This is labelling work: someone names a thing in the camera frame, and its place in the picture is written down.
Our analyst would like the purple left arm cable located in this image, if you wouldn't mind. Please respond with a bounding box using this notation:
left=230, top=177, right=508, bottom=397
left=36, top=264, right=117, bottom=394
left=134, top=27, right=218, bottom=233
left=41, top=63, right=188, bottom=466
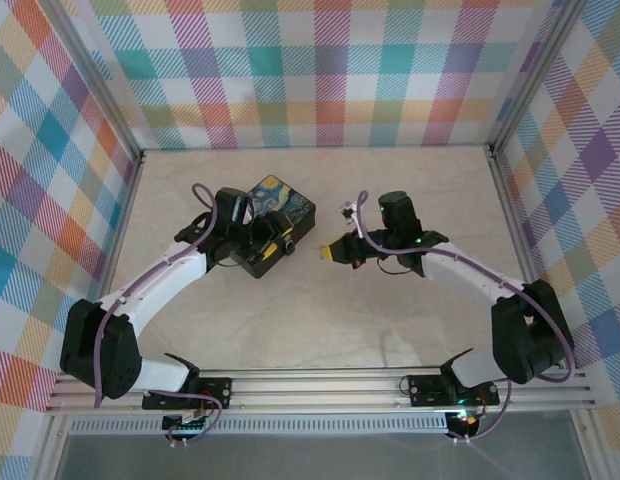
left=92, top=183, right=224, bottom=449

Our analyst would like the aluminium side rail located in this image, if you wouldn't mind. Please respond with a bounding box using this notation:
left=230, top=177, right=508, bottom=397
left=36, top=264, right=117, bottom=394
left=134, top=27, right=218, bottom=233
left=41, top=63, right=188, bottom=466
left=487, top=144, right=611, bottom=480
left=32, top=154, right=147, bottom=480

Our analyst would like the aluminium frame post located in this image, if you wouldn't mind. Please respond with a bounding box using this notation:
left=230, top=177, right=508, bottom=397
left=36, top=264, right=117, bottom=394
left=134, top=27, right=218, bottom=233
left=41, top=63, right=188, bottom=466
left=48, top=0, right=147, bottom=169
left=488, top=0, right=586, bottom=156

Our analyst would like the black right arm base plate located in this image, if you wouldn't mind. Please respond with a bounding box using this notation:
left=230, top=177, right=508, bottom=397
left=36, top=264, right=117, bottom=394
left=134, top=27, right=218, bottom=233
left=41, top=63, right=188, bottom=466
left=407, top=373, right=501, bottom=409

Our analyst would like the black box starry night lid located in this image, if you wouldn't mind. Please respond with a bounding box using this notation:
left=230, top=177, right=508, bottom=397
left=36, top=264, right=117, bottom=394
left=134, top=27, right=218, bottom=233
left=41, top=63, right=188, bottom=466
left=228, top=174, right=316, bottom=280

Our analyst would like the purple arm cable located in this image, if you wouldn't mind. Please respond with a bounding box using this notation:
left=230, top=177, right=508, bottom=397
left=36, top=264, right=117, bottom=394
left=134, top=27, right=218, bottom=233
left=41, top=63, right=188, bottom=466
left=92, top=183, right=224, bottom=449
left=354, top=189, right=577, bottom=444

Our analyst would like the thin black left gripper wire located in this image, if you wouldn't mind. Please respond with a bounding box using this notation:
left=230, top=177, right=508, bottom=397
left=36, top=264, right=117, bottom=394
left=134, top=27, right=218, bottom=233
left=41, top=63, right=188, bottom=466
left=209, top=249, right=241, bottom=269

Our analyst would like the thin black right gripper wire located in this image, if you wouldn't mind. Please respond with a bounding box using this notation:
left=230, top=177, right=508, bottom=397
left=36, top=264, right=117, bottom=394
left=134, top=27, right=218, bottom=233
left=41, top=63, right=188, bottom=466
left=377, top=257, right=414, bottom=277

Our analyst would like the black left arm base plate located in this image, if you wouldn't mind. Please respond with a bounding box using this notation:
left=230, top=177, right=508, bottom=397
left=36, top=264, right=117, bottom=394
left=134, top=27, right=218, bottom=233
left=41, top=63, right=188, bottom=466
left=141, top=377, right=234, bottom=412

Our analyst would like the aluminium mounting rail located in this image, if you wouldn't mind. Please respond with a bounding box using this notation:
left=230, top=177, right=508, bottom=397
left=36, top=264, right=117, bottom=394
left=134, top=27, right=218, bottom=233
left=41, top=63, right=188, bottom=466
left=43, top=367, right=597, bottom=417

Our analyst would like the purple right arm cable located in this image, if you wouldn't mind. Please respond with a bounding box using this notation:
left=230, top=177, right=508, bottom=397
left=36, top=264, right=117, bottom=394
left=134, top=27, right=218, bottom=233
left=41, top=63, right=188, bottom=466
left=354, top=189, right=577, bottom=444

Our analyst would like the slotted grey cable duct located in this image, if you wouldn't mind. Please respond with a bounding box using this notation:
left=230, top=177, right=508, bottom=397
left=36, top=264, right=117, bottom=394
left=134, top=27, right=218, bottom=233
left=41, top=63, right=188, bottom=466
left=69, top=417, right=451, bottom=436

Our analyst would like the thin black gripper wire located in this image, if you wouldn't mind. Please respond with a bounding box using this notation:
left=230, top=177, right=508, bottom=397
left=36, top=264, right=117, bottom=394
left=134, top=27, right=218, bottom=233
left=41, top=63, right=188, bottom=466
left=377, top=257, right=414, bottom=277
left=209, top=249, right=241, bottom=269

